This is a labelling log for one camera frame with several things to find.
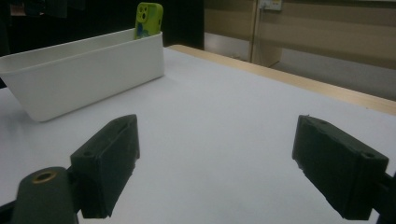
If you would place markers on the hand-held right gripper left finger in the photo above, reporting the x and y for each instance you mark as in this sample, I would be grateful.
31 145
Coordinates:
104 168

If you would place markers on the black curtain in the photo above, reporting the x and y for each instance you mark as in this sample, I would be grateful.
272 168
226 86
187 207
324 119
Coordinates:
183 21

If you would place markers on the white wall socket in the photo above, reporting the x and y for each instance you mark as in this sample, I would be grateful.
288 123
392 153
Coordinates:
271 4

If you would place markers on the green cartoon phone case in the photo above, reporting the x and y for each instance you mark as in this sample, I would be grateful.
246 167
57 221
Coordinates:
149 20

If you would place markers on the white plastic storage box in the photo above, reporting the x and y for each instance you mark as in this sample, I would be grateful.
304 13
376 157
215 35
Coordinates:
81 77

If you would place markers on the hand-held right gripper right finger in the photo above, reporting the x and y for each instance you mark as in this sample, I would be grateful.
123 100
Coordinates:
337 174

